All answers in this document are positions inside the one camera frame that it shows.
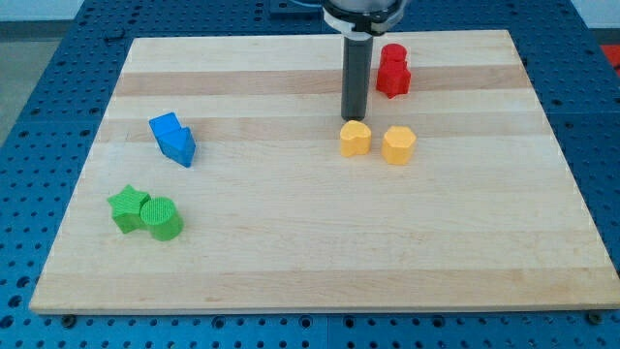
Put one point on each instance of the green star block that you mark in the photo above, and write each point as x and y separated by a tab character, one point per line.
126	208

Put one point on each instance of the blue cube block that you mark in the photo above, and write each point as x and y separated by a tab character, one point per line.
164	124

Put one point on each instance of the yellow heart block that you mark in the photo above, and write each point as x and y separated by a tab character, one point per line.
355	139

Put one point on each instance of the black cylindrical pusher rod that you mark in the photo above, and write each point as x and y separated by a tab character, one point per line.
357	58

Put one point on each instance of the round grey tool flange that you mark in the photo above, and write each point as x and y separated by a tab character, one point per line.
363	19

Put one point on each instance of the green cylinder block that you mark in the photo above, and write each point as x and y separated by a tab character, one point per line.
161	218

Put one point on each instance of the red star block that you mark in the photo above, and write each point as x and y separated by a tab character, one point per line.
394	78

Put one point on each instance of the yellow hexagon block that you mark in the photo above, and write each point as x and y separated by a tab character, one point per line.
398	145

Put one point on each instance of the red cylinder block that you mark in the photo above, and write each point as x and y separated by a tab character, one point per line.
393	53

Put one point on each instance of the blue triangle block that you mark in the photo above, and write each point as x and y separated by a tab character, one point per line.
178	145

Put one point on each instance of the wooden board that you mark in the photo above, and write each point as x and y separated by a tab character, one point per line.
486	216

